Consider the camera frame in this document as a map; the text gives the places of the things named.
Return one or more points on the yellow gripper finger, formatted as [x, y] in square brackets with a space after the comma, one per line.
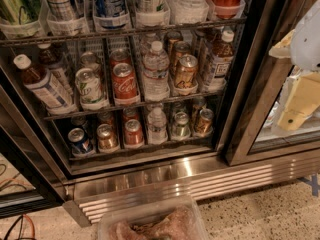
[281, 50]
[303, 100]

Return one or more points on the tea bottle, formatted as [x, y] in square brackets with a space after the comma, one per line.
[54, 60]
[43, 84]
[219, 59]

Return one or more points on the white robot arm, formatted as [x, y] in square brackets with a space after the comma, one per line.
[305, 54]

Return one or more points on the fridge sliding glass door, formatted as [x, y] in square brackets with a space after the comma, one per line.
[262, 79]

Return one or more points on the steel fridge base grille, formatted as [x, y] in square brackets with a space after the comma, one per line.
[203, 177]

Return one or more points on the green can bottom shelf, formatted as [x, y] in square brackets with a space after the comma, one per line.
[180, 128]

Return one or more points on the clear water bottle middle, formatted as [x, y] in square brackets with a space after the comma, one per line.
[156, 73]

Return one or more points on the small water bottle bottom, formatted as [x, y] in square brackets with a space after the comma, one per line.
[157, 126]

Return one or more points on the red can bottom shelf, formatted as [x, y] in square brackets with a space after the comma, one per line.
[133, 134]

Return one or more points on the silver can rear middle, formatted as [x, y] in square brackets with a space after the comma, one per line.
[90, 60]

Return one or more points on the copper can bottom shelf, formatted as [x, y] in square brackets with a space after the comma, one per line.
[107, 139]

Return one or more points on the blue can bottom shelf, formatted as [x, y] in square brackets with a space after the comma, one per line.
[80, 142]

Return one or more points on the green bottle top left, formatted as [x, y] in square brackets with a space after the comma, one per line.
[20, 12]

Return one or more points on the gold can middle front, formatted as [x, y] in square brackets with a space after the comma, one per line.
[186, 70]

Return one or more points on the gold can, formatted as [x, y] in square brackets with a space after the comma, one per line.
[179, 49]
[186, 70]
[204, 121]

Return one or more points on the gold can bottom right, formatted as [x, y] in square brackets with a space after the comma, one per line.
[204, 121]

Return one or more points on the gold can middle rear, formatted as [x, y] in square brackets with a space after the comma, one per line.
[179, 49]

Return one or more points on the red cola can front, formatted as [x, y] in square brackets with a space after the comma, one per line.
[124, 84]

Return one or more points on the red cola can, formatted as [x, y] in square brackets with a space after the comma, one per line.
[119, 56]
[124, 84]

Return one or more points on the red cola can rear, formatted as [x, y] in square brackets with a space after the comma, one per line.
[119, 56]

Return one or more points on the blue white can top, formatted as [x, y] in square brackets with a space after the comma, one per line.
[111, 12]

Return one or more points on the clear plastic food container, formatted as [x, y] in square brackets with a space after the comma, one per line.
[177, 218]

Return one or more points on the green white soda can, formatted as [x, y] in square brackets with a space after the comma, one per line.
[91, 90]

